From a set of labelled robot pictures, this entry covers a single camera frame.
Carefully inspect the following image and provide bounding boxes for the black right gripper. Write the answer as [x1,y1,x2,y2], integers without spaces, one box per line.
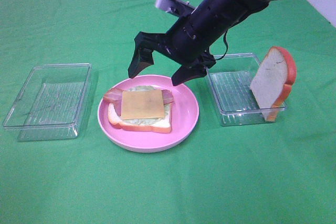
[128,31,216,86]

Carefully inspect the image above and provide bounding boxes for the bacon strip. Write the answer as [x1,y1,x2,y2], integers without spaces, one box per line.
[113,90,173,116]
[103,88,123,103]

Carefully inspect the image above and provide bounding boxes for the yellow cheese slice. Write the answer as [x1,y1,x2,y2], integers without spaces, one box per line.
[121,89,165,120]

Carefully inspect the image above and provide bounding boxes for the green lettuce leaf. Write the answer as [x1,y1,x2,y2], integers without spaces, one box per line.
[120,86,171,125]

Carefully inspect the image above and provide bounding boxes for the bread slice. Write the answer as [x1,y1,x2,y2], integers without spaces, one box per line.
[250,46,297,122]
[108,103,172,133]

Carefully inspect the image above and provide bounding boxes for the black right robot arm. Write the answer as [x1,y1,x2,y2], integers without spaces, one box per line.
[128,0,274,86]

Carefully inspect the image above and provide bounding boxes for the right clear plastic container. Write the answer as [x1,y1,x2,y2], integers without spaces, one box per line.
[206,52,287,126]

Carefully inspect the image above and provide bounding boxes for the clear plastic container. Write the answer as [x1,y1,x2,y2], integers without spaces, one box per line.
[3,63,92,142]
[206,52,287,126]

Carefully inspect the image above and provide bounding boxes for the left clear plastic container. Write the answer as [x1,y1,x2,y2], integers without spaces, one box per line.
[3,63,92,142]

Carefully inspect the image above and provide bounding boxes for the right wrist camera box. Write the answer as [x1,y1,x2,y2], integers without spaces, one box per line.
[155,0,195,17]

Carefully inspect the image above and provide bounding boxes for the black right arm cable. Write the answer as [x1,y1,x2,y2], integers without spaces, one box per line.
[214,31,229,61]

